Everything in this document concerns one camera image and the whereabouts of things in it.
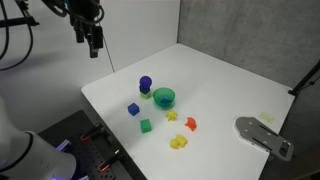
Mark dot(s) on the black orange clamp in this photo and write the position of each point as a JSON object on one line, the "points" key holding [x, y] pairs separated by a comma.
{"points": [[109, 161], [91, 132]]}

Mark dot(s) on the small dark blue toy block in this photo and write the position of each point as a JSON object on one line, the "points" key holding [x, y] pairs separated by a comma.
{"points": [[144, 89]]}

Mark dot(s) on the yellow toy bear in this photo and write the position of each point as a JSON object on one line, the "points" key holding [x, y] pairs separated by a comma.
{"points": [[178, 142]]}

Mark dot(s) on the black perforated base board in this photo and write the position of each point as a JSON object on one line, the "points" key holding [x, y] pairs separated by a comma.
{"points": [[71, 128]]}

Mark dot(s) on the black stand pole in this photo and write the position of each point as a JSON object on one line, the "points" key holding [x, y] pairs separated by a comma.
{"points": [[305, 79]]}

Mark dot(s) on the small blue toy piece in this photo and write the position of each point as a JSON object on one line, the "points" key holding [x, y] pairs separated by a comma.
{"points": [[164, 99]]}

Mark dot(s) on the grey metal mounting plate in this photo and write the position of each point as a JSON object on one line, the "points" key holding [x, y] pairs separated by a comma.
{"points": [[260, 135]]}

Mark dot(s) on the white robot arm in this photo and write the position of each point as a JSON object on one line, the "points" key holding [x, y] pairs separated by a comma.
{"points": [[30, 156]]}

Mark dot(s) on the purple round toy block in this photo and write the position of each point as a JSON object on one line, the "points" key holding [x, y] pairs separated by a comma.
{"points": [[145, 81]]}

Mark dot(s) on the green plastic bowl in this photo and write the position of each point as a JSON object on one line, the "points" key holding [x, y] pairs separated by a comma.
{"points": [[158, 101]]}

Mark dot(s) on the pale yellow sticky note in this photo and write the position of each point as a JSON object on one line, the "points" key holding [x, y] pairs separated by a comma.
{"points": [[266, 117]]}

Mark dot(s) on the dark green toy cube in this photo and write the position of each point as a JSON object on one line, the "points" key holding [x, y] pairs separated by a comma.
{"points": [[145, 126]]}

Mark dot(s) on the black mounting bar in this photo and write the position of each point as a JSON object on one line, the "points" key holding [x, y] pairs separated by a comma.
{"points": [[16, 22]]}

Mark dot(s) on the yellow spiky toy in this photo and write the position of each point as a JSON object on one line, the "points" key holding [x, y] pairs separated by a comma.
{"points": [[171, 115]]}

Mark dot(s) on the light green toy block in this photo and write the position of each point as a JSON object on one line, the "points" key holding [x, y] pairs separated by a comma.
{"points": [[146, 95]]}

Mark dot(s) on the orange toy animal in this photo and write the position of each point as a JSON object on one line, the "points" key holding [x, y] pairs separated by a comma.
{"points": [[191, 123]]}

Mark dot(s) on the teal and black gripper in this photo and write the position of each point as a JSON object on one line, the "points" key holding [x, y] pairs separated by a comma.
{"points": [[85, 10]]}

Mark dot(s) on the blue toy cube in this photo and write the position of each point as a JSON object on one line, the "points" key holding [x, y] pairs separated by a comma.
{"points": [[133, 109]]}

